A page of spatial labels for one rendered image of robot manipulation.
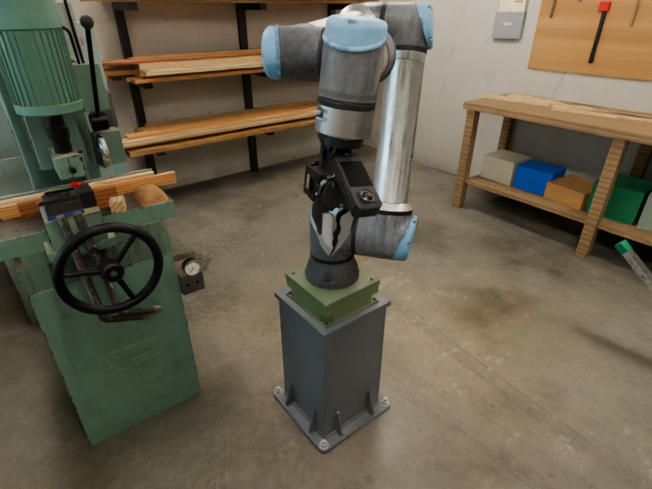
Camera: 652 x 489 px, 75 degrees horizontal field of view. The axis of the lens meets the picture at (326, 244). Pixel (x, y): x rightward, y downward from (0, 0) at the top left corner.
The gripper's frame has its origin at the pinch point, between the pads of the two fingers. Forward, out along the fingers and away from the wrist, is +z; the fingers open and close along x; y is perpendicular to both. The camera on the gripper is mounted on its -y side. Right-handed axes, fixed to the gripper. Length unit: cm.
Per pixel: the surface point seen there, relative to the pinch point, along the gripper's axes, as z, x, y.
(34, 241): 29, 56, 73
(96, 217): 21, 39, 67
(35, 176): 22, 58, 109
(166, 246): 39, 20, 80
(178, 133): 52, -14, 287
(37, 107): -6, 51, 85
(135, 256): 40, 30, 78
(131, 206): 24, 30, 82
